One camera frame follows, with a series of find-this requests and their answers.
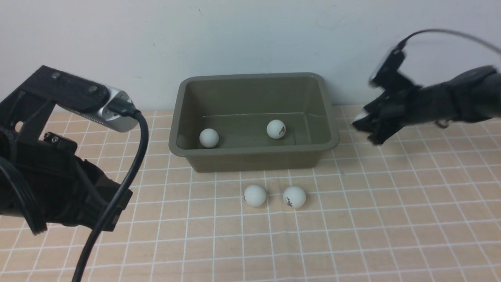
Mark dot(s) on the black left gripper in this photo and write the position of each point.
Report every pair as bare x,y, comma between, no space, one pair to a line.
67,190

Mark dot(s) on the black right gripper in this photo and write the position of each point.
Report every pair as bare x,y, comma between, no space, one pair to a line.
387,112

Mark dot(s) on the white ping-pong ball with logo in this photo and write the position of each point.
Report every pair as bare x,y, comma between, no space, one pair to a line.
294,197

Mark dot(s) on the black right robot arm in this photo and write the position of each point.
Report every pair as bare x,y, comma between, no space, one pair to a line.
471,97

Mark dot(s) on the beige checkered tablecloth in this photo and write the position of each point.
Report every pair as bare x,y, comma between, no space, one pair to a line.
425,206

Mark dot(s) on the olive green plastic bin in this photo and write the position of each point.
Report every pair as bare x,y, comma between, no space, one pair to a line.
239,107

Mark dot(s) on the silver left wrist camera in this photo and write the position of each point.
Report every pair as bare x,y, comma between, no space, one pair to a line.
48,87

